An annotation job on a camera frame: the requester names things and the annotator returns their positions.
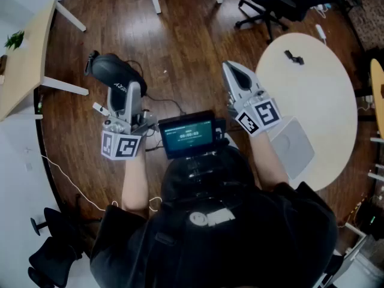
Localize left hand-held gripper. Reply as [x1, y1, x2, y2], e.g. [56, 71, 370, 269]
[100, 81, 159, 161]

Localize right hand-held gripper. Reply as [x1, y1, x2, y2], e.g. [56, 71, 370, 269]
[222, 61, 283, 137]

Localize dark grey pouch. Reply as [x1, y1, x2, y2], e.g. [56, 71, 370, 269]
[84, 50, 148, 101]

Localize person's right forearm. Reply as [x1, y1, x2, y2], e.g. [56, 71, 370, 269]
[247, 130, 290, 191]

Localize person's left forearm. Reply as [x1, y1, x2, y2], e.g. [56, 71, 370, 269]
[121, 154, 151, 219]

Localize black chest-mounted screen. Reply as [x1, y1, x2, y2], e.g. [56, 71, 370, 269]
[158, 110, 227, 160]

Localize round white table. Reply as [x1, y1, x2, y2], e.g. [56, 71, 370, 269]
[254, 32, 359, 193]

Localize black office chair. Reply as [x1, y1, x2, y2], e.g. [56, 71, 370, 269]
[27, 207, 103, 288]
[235, 0, 353, 44]

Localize white power adapter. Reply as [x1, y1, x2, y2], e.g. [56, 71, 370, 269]
[314, 24, 328, 45]

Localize light wooden desk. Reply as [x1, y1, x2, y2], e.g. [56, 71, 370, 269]
[0, 0, 90, 122]

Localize potted green plant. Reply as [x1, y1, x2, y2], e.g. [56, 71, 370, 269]
[4, 30, 29, 51]

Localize round yellow table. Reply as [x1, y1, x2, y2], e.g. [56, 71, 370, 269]
[369, 58, 384, 139]

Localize white metal rack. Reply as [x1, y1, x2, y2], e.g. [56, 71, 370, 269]
[367, 136, 384, 191]

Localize person in dark apron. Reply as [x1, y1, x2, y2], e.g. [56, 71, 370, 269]
[89, 145, 340, 288]

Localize black box with green light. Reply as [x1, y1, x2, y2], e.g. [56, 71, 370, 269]
[358, 198, 384, 241]

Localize small white cable adapter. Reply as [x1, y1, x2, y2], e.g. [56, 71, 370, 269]
[92, 102, 110, 117]

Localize black cable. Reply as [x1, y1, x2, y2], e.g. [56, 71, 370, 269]
[125, 59, 188, 116]

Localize small black bracket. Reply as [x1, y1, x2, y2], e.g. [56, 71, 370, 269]
[284, 49, 305, 66]

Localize long white cable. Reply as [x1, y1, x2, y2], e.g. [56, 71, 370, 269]
[40, 153, 163, 213]

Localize white metal frame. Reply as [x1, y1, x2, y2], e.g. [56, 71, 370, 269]
[317, 222, 368, 288]

